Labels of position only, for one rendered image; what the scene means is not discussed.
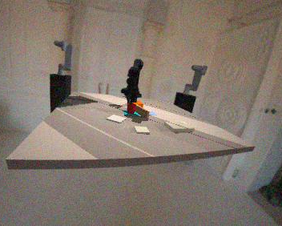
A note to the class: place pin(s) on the red cup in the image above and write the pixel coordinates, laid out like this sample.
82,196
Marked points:
131,108

